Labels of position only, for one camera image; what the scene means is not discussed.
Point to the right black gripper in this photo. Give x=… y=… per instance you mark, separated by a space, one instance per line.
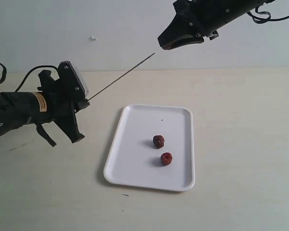
x=196 y=19

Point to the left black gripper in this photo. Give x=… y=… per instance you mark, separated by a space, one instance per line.
x=51 y=103

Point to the thin metal skewer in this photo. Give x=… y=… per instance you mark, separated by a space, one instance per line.
x=120 y=77

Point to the red date bottom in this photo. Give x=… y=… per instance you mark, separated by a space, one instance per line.
x=166 y=158

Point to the right grey black robot arm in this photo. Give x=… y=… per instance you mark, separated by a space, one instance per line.
x=244 y=6

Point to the left grey black robot arm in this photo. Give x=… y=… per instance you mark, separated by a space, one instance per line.
x=7 y=121

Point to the dark red date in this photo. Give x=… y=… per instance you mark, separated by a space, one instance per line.
x=158 y=141

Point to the white rectangular plastic tray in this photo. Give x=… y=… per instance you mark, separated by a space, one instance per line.
x=133 y=160

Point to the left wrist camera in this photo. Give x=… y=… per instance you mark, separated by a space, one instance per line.
x=72 y=81

